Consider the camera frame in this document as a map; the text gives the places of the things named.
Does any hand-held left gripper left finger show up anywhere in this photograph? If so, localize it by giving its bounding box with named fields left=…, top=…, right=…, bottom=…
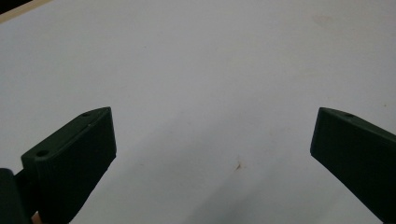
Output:
left=21, top=106, right=118, bottom=224

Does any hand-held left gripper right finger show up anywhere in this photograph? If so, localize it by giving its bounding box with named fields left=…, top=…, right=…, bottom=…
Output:
left=309, top=106, right=396, bottom=224

